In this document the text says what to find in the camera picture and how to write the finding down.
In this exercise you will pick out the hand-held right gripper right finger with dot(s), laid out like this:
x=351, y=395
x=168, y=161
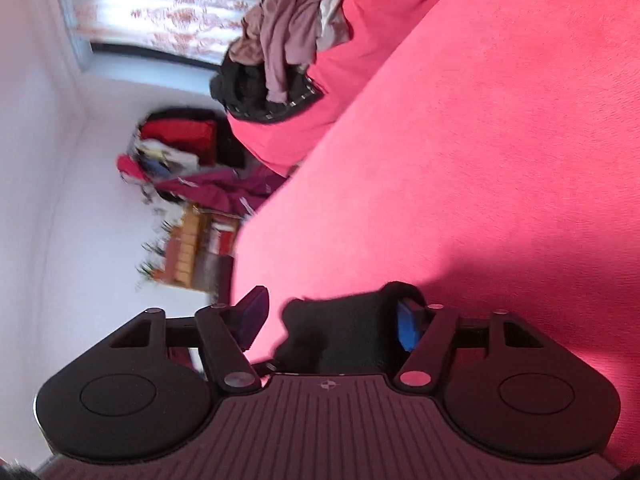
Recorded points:
x=407, y=330

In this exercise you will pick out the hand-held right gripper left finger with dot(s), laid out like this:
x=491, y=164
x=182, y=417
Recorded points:
x=253, y=317

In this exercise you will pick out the black pants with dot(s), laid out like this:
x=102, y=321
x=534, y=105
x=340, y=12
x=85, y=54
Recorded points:
x=340, y=330

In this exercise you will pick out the wooden side cabinet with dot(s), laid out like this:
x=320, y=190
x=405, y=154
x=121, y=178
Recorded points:
x=192, y=247

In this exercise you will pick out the magenta jacket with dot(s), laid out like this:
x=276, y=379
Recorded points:
x=220, y=187

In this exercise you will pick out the pink bed blanket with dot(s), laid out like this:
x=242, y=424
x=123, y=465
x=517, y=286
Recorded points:
x=475, y=160

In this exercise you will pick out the open suitcase with red clothes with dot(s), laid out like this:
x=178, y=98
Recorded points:
x=180, y=132

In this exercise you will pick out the black studded garment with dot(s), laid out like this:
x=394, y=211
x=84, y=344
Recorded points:
x=245, y=87

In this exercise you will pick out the beige garment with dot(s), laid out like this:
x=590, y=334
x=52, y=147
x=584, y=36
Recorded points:
x=247, y=42

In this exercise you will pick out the mauve garment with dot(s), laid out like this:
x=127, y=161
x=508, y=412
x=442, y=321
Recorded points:
x=295, y=25

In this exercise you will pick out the pink folded quilt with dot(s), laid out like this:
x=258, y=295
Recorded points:
x=380, y=35

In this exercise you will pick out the patterned window curtain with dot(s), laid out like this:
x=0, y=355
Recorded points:
x=165, y=20

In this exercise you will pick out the grey white cloth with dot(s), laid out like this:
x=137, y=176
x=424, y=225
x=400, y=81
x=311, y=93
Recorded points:
x=334, y=15

